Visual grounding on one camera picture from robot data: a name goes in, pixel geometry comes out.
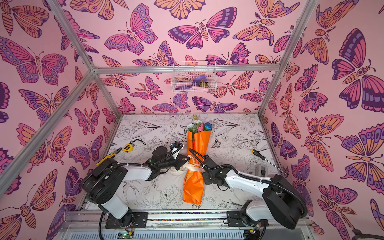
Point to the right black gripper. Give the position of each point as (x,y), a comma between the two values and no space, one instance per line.
(205,162)

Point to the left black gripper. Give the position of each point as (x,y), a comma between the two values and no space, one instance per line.
(178,161)

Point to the white ribbon bundle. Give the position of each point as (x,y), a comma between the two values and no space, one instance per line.
(183,166)

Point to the orange wrapping paper sheet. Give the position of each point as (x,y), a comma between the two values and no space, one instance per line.
(194,185)

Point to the white fake flower stem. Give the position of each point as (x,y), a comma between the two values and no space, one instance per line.
(192,127)

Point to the pink fake rose stem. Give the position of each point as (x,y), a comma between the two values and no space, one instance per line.
(201,128)

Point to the blue fake flower stem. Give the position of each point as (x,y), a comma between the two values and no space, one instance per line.
(208,126)

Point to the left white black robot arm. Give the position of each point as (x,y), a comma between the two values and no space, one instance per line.
(101,184)

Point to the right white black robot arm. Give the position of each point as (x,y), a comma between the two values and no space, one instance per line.
(282,201)

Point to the yellow tape measure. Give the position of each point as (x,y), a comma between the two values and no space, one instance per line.
(129,147)

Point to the white grey small device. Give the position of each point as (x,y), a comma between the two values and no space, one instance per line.
(262,171)

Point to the green circuit board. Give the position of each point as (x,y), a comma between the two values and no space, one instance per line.
(125,235)

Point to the yellow handled tool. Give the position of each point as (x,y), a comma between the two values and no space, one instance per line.
(106,160)

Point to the black handled screwdriver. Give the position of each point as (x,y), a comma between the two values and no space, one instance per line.
(259,155)

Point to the white wire wall basket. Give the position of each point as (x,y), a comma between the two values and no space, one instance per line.
(194,77)

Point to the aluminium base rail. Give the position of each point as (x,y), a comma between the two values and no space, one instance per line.
(180,225)

